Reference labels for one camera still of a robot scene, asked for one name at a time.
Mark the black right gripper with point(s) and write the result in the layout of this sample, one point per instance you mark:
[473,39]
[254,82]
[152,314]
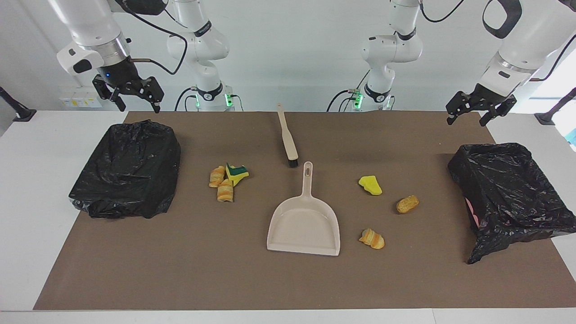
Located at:
[121,74]

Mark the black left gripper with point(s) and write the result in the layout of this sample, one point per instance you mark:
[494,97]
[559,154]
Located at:
[490,96]

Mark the brown bread roll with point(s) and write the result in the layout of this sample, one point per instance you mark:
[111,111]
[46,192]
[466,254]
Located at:
[407,204]

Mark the striped orange pastry roll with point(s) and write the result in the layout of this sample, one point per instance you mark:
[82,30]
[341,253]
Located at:
[217,177]
[225,191]

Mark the curled green yellow sponge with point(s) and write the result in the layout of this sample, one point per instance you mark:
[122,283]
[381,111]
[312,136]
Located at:
[236,172]

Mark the small yellow green sponge piece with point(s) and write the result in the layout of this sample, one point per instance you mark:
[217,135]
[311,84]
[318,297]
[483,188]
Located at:
[370,186]

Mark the beige hand brush black bristles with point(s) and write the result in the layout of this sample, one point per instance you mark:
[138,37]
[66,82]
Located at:
[288,144]

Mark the striped croissant piece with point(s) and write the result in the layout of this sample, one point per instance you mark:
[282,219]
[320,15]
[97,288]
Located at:
[372,238]

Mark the beige plastic dustpan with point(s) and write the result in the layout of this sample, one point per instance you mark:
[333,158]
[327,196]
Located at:
[303,225]

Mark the black plastic trash bag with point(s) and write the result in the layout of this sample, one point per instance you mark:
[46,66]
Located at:
[508,189]
[126,166]

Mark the pink plastic bin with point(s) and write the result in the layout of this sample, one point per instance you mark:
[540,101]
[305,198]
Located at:
[471,211]

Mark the light blue object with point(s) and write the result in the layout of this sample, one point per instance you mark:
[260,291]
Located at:
[573,136]

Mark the brown table mat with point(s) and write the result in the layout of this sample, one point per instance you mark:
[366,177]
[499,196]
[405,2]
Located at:
[180,261]

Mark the white wall socket box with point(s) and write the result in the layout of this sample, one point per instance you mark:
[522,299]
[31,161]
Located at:
[81,98]

